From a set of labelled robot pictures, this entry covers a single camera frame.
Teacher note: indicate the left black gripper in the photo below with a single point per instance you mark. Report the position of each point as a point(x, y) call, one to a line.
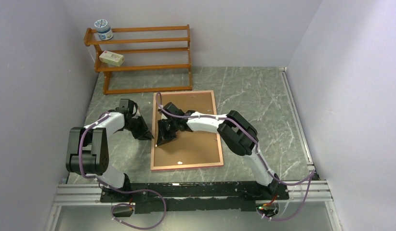
point(144, 132)

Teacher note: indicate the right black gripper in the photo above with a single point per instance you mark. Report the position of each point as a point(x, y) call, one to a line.
point(163, 137)

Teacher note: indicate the brown cardboard backing board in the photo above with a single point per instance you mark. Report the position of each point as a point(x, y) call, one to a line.
point(198, 146)

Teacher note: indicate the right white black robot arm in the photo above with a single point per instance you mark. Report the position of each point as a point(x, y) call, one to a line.
point(238, 134)

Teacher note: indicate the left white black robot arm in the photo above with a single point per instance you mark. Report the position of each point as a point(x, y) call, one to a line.
point(88, 151)

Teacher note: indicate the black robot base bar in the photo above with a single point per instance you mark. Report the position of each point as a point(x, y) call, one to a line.
point(191, 196)

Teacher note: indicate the small white carton box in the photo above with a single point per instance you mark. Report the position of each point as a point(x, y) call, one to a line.
point(111, 58)

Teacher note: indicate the wooden three-tier shelf rack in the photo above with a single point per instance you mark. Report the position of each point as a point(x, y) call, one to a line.
point(144, 49)

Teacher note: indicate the white blue-lidded jar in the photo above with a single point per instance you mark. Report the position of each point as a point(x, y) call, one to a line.
point(103, 29)

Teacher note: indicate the aluminium rail frame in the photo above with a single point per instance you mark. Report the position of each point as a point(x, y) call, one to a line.
point(261, 96)

